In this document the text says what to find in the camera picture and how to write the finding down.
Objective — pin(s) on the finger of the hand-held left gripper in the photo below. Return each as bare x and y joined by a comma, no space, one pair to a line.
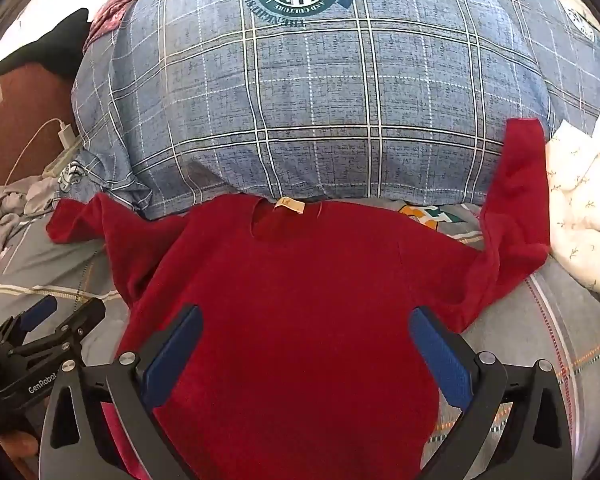
37,312
82,317

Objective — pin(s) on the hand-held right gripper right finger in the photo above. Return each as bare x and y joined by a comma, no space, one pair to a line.
442,360

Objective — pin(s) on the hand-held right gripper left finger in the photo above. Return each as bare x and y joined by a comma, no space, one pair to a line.
172,360

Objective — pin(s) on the red sweater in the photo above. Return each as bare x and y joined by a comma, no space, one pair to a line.
300,310

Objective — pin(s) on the person's left hand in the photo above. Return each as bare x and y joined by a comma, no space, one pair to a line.
16,447

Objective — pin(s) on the grey striped bed sheet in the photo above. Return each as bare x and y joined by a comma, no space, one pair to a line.
40,270

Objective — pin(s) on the crumpled grey cloth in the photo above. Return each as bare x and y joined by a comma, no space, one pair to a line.
15,205

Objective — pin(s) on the white power strip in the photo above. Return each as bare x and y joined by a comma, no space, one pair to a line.
60,162

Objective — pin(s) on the white charger plug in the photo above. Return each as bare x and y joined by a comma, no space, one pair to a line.
64,132

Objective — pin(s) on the white floral blanket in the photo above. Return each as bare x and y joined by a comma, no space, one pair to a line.
585,225

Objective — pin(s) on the brown wooden headboard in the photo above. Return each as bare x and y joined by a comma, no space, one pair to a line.
25,110

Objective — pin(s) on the black cloth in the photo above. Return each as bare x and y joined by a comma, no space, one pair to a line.
45,45

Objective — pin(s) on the blue plaid quilt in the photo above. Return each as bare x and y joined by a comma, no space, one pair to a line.
330,110

